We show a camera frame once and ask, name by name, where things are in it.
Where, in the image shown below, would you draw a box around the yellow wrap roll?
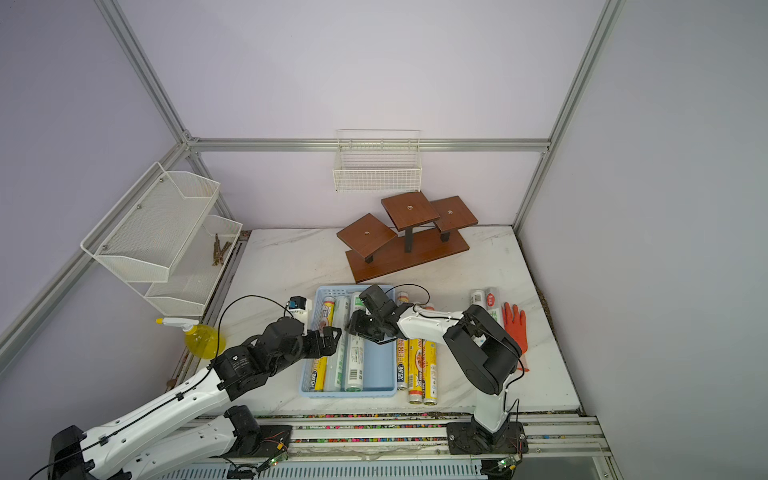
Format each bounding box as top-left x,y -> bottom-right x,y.
309,296 -> 336,392
395,290 -> 409,391
422,340 -> 438,406
408,339 -> 424,404

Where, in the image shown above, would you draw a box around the light blue plastic basket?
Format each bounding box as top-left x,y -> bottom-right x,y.
299,285 -> 397,399

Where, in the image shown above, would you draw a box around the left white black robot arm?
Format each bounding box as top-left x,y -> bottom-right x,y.
41,317 -> 341,479

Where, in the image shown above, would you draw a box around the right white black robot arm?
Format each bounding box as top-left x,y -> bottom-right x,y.
345,285 -> 525,434

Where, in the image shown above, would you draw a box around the yellow spray bottle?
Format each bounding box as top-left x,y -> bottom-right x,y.
155,317 -> 226,360

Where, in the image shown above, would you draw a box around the brown wooden tiered stand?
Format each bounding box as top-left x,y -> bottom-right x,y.
337,192 -> 478,283

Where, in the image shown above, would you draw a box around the brown sticks in shelf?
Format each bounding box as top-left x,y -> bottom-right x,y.
212,234 -> 233,266

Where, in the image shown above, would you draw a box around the red rubber glove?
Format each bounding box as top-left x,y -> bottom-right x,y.
502,302 -> 530,373

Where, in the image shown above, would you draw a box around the white mesh two-tier shelf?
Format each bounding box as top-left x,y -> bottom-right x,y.
80,162 -> 242,319

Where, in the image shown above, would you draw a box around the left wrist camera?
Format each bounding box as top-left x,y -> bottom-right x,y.
287,296 -> 312,317

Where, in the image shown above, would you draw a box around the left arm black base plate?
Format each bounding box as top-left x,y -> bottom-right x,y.
239,424 -> 293,458

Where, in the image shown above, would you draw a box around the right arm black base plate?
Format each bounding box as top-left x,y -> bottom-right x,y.
446,420 -> 529,455

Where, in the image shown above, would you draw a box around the white wire wall basket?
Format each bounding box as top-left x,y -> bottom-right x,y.
332,129 -> 422,194

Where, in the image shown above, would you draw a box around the aluminium rail base frame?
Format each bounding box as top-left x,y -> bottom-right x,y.
156,412 -> 622,479

